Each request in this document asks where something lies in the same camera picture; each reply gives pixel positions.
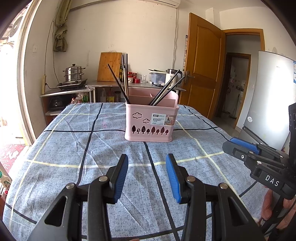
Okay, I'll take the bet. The blue plaid tablecloth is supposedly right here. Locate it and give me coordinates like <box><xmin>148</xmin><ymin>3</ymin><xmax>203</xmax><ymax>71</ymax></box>
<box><xmin>2</xmin><ymin>102</ymin><xmax>264</xmax><ymax>241</ymax></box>

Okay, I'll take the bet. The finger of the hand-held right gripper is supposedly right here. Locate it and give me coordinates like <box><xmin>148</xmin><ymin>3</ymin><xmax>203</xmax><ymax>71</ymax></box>
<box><xmin>222</xmin><ymin>141</ymin><xmax>285</xmax><ymax>167</ymax></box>
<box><xmin>230</xmin><ymin>137</ymin><xmax>290</xmax><ymax>160</ymax></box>

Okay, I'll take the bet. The white sliding door frame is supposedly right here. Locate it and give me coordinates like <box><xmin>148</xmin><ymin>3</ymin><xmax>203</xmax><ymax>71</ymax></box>
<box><xmin>17</xmin><ymin>0</ymin><xmax>39</xmax><ymax>146</ymax></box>

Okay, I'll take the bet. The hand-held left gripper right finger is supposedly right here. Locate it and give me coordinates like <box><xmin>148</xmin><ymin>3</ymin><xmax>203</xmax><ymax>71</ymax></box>
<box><xmin>166</xmin><ymin>153</ymin><xmax>266</xmax><ymax>241</ymax></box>

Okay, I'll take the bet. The white electric kettle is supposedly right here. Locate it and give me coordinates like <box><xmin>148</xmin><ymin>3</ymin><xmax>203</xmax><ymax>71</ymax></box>
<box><xmin>166</xmin><ymin>69</ymin><xmax>183</xmax><ymax>86</ymax></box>

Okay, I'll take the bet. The tied beige curtain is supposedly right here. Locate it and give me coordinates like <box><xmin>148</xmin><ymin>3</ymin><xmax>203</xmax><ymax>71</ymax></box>
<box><xmin>53</xmin><ymin>0</ymin><xmax>72</xmax><ymax>53</ymax></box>

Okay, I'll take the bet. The outdoor air conditioner unit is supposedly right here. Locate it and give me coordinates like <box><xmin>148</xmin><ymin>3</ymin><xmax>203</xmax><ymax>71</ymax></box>
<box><xmin>6</xmin><ymin>14</ymin><xmax>24</xmax><ymax>39</ymax></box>

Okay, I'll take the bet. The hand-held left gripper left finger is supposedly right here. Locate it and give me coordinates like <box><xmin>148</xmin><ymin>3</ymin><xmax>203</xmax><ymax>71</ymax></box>
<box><xmin>26</xmin><ymin>153</ymin><xmax>129</xmax><ymax>241</ymax></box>

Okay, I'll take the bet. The person's right hand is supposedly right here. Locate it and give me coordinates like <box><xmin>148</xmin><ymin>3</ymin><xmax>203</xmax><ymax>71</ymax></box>
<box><xmin>261</xmin><ymin>188</ymin><xmax>296</xmax><ymax>223</ymax></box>

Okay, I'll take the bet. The white side shelf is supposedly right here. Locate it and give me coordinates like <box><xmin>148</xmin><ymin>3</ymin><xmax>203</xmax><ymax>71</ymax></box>
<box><xmin>39</xmin><ymin>87</ymin><xmax>95</xmax><ymax>121</ymax></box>

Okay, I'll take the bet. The bunch of dark chopsticks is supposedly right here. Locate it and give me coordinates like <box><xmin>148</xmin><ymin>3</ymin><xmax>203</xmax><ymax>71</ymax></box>
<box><xmin>107</xmin><ymin>53</ymin><xmax>185</xmax><ymax>106</ymax></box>

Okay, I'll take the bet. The brown wooden door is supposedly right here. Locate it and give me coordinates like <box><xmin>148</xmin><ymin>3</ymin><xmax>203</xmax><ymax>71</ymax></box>
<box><xmin>179</xmin><ymin>12</ymin><xmax>226</xmax><ymax>120</ymax></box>

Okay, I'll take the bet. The metal door handle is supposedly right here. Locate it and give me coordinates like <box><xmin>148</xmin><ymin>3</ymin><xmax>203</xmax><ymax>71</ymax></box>
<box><xmin>184</xmin><ymin>70</ymin><xmax>196</xmax><ymax>84</ymax></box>

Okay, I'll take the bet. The steel steamer pot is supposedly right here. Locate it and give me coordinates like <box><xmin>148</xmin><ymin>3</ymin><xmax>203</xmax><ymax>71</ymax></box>
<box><xmin>62</xmin><ymin>64</ymin><xmax>86</xmax><ymax>83</ymax></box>

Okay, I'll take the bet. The clear plastic pitcher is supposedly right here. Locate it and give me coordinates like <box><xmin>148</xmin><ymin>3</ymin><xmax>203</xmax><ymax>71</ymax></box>
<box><xmin>148</xmin><ymin>69</ymin><xmax>167</xmax><ymax>85</ymax></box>

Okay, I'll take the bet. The red patterned rug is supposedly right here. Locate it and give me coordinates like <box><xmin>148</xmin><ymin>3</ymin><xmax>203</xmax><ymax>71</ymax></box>
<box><xmin>0</xmin><ymin>143</ymin><xmax>28</xmax><ymax>172</ymax></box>

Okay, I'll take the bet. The wooden door frame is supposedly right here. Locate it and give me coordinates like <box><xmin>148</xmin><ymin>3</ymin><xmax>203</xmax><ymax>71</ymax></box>
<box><xmin>222</xmin><ymin>28</ymin><xmax>265</xmax><ymax>130</ymax></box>

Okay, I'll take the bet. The black induction cooktop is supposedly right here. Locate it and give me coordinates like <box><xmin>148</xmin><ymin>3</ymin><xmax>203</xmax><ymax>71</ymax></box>
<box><xmin>56</xmin><ymin>78</ymin><xmax>88</xmax><ymax>90</ymax></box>

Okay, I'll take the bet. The grey refrigerator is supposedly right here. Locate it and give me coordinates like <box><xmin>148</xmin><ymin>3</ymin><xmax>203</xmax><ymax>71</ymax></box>
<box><xmin>238</xmin><ymin>50</ymin><xmax>296</xmax><ymax>151</ymax></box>

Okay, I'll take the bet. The wooden cutting board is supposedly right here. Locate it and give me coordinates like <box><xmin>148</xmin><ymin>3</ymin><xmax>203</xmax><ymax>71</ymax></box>
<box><xmin>97</xmin><ymin>52</ymin><xmax>123</xmax><ymax>82</ymax></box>

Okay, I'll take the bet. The pink utensil basket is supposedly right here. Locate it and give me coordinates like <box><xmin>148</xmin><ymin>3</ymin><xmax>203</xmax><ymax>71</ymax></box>
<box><xmin>124</xmin><ymin>87</ymin><xmax>179</xmax><ymax>142</ymax></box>

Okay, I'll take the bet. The steel kitchen table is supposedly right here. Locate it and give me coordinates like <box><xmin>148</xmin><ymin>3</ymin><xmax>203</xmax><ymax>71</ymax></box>
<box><xmin>86</xmin><ymin>80</ymin><xmax>187</xmax><ymax>104</ymax></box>

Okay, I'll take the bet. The white air conditioner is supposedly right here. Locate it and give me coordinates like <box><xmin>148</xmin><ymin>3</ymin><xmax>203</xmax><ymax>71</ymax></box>
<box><xmin>143</xmin><ymin>0</ymin><xmax>181</xmax><ymax>9</ymax></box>

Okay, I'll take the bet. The black blender base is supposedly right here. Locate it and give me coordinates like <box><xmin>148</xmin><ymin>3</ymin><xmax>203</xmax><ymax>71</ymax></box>
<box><xmin>49</xmin><ymin>97</ymin><xmax>63</xmax><ymax>109</ymax></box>

